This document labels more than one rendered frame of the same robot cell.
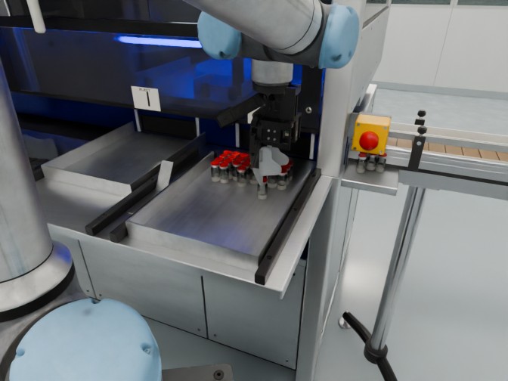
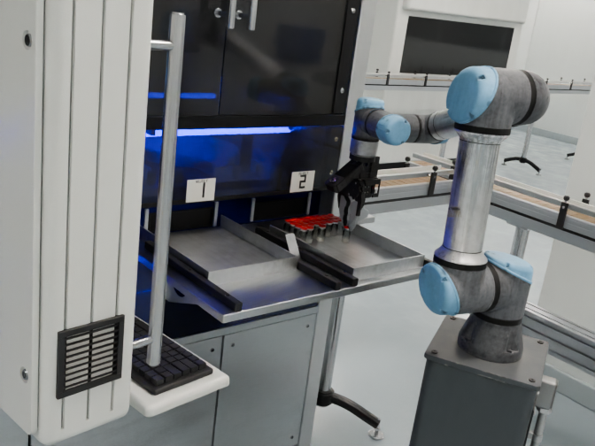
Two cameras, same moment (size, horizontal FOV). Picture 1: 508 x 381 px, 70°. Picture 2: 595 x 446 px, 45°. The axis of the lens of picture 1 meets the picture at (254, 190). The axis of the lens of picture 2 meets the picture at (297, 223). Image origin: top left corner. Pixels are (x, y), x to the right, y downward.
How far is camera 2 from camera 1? 178 cm
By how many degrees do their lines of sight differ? 58
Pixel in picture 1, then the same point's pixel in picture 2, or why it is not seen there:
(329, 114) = not seen: hidden behind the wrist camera
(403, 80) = not seen: outside the picture
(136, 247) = (367, 282)
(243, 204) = (348, 248)
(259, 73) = (370, 150)
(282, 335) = (290, 406)
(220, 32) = (404, 131)
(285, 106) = (374, 169)
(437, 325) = not seen: hidden behind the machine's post
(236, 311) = (250, 408)
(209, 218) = (354, 259)
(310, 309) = (317, 357)
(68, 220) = (305, 291)
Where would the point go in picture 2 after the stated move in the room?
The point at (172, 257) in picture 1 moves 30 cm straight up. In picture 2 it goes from (388, 278) to (408, 162)
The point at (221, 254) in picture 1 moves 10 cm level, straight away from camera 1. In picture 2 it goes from (407, 263) to (370, 254)
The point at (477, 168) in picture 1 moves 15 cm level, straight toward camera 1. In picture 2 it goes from (389, 193) to (413, 206)
